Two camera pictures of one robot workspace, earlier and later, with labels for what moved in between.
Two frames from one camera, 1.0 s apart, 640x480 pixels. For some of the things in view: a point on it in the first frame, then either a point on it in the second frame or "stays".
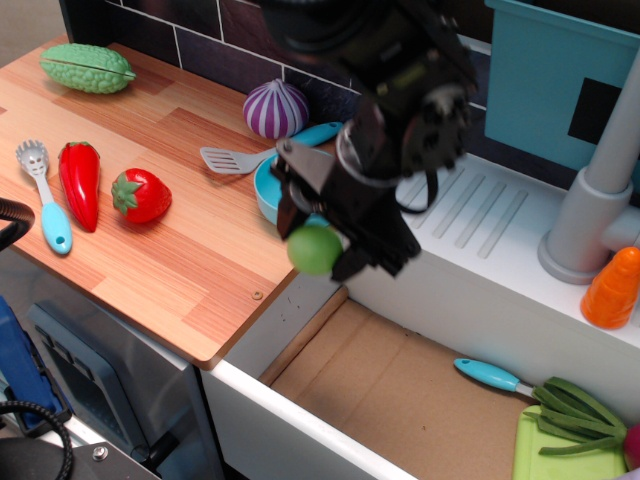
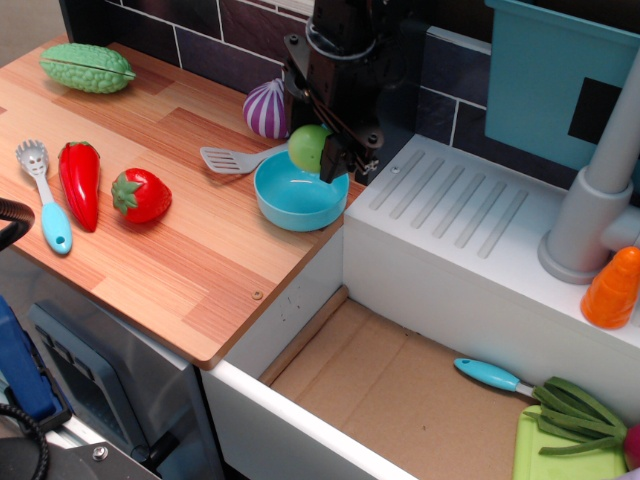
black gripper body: x=370 y=216 → x=344 y=93
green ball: x=316 y=250 → x=305 y=146
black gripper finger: x=350 y=262 → x=337 y=157
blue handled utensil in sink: x=493 y=376 stays
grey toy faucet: x=600 y=214 stays
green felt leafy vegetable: x=571 y=413 stays
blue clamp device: x=23 y=377 stays
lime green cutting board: x=530 y=439 stays
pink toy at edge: x=632 y=448 stays
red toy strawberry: x=140 y=196 stays
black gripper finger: x=290 y=214 → x=301 y=111
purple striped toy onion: x=276 y=110 stays
